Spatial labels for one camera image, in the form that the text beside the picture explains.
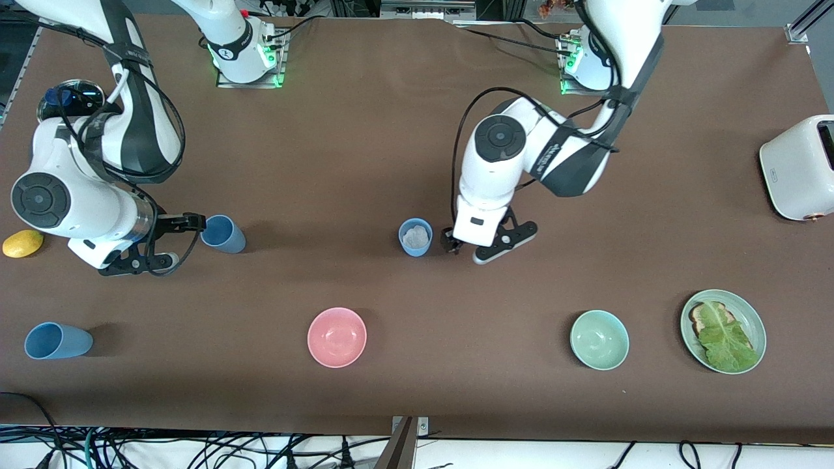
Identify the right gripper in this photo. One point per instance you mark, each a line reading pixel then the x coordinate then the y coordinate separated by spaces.
pixel 167 224

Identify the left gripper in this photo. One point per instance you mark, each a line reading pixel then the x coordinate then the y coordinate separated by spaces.
pixel 449 240

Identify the white paper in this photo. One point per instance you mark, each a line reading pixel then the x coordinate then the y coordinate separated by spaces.
pixel 416 236

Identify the blue plastic cup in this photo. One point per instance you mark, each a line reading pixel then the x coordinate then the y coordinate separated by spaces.
pixel 62 341
pixel 229 239
pixel 415 247

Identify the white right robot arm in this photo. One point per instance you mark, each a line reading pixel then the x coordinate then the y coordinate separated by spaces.
pixel 78 208

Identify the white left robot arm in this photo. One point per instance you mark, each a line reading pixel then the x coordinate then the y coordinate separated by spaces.
pixel 502 172

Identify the pink bowl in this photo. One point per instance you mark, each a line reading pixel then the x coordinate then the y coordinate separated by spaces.
pixel 337 337

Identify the yellow lemon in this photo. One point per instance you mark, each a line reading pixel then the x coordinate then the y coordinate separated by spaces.
pixel 23 243

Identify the pale green bowl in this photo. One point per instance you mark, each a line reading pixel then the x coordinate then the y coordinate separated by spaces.
pixel 599 340

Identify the black power plug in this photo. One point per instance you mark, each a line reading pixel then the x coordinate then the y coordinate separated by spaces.
pixel 345 456

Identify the toasted bread slice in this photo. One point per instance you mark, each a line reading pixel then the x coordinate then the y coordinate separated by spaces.
pixel 697 319

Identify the green lettuce leaf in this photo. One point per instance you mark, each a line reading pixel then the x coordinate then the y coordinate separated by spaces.
pixel 723 339

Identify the pale green plate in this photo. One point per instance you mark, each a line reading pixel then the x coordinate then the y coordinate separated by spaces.
pixel 750 319

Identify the white toaster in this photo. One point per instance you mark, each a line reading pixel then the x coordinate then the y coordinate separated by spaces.
pixel 798 169

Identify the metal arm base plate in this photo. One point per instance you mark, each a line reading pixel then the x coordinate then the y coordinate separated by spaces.
pixel 565 85
pixel 225 82

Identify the grey metal bracket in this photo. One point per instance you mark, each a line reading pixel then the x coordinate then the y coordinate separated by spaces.
pixel 423 426

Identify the grey metal frame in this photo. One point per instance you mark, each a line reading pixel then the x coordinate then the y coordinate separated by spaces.
pixel 427 8

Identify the aluminium frame profile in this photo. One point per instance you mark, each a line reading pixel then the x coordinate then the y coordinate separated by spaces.
pixel 808 23

